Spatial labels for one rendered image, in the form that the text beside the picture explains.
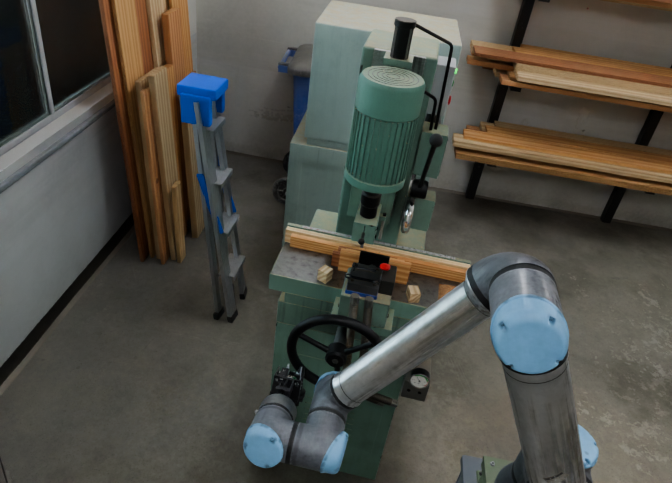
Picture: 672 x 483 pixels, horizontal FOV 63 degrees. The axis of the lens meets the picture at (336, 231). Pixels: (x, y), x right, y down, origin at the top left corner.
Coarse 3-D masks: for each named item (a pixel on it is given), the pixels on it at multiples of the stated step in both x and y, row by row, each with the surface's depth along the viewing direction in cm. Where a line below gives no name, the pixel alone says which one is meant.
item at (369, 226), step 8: (360, 216) 167; (376, 216) 168; (360, 224) 164; (368, 224) 164; (376, 224) 165; (352, 232) 167; (360, 232) 166; (368, 232) 166; (352, 240) 168; (368, 240) 167
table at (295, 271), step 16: (288, 256) 174; (304, 256) 175; (320, 256) 176; (272, 272) 167; (288, 272) 168; (304, 272) 169; (336, 272) 171; (272, 288) 169; (288, 288) 168; (304, 288) 167; (320, 288) 166; (336, 288) 165; (400, 288) 168; (432, 288) 170; (336, 304) 163; (400, 304) 163; (416, 304) 163; (384, 336) 159
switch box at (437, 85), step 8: (440, 56) 174; (440, 64) 167; (440, 72) 168; (440, 80) 169; (448, 80) 169; (432, 88) 171; (440, 88) 170; (448, 88) 170; (448, 96) 171; (432, 104) 174; (440, 112) 174
